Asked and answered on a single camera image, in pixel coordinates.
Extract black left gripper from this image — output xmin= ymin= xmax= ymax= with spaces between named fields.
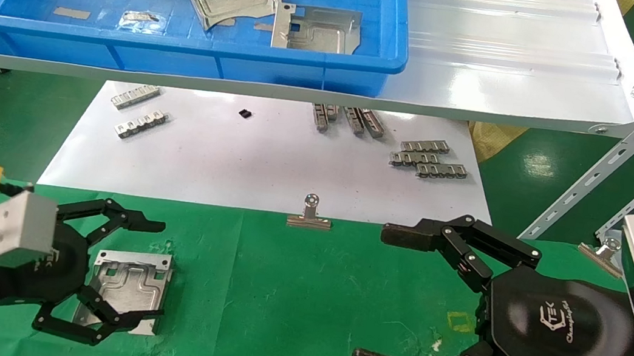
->
xmin=9 ymin=187 xmax=178 ymax=355

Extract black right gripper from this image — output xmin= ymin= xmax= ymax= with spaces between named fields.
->
xmin=352 ymin=202 xmax=634 ymax=356

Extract silver binder clip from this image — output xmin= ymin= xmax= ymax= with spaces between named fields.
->
xmin=575 ymin=234 xmax=628 ymax=279
xmin=287 ymin=191 xmax=336 ymax=231

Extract green table cloth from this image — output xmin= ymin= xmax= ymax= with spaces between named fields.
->
xmin=0 ymin=169 xmax=634 ymax=356

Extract yellow woven sack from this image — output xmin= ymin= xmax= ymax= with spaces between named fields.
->
xmin=465 ymin=120 xmax=529 ymax=169

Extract blue plastic bin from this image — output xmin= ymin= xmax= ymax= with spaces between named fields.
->
xmin=0 ymin=0 xmax=416 ymax=108

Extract clear plastic film scrap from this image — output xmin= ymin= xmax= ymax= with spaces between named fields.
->
xmin=118 ymin=8 xmax=162 ymax=35

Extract grey metal shelf frame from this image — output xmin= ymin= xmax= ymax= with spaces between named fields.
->
xmin=0 ymin=0 xmax=634 ymax=152

